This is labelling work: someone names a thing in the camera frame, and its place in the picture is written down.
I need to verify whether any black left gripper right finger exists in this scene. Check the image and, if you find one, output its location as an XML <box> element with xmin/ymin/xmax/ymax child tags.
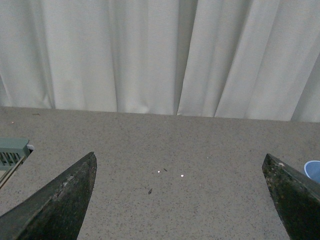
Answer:
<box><xmin>262</xmin><ymin>153</ymin><xmax>320</xmax><ymax>240</ymax></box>

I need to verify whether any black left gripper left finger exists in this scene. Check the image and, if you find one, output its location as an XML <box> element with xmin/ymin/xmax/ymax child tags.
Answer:
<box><xmin>0</xmin><ymin>152</ymin><xmax>97</xmax><ymax>240</ymax></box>

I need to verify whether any blue plastic cup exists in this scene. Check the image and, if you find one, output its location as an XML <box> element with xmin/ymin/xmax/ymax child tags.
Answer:
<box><xmin>304</xmin><ymin>160</ymin><xmax>320</xmax><ymax>183</ymax></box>

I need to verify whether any green slotted box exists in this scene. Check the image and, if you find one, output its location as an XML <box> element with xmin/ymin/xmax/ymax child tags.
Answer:
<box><xmin>0</xmin><ymin>137</ymin><xmax>35</xmax><ymax>188</ymax></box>

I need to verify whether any white pleated curtain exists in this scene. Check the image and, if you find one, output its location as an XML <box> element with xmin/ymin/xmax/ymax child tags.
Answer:
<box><xmin>0</xmin><ymin>0</ymin><xmax>320</xmax><ymax>122</ymax></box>

